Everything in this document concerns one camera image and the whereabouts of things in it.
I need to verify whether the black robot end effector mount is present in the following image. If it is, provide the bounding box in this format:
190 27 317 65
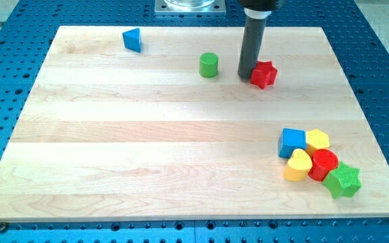
238 0 285 11

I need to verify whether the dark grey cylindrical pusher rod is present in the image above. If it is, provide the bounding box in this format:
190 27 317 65
238 8 271 80

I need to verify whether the red star block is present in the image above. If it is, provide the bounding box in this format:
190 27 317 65
249 61 278 90

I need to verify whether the green star block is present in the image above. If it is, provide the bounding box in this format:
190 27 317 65
322 161 362 199

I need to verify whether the green cylinder block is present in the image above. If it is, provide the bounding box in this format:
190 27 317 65
199 53 219 78

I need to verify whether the blue cube block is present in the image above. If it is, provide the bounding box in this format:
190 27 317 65
278 128 307 159

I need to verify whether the blue triangular prism block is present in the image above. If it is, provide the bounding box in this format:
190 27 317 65
122 28 142 53

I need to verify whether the yellow hexagon block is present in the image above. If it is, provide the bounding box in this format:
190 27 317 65
305 129 330 157

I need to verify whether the yellow heart block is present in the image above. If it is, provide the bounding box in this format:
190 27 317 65
283 148 313 182

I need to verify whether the red cylinder block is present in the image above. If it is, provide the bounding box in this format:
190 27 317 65
308 149 338 182

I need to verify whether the light wooden board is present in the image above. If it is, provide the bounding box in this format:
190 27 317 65
0 26 389 222

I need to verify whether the blue perforated metal base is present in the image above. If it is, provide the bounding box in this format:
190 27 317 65
0 1 389 242

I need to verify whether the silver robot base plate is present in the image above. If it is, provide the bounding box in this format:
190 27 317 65
154 0 226 16

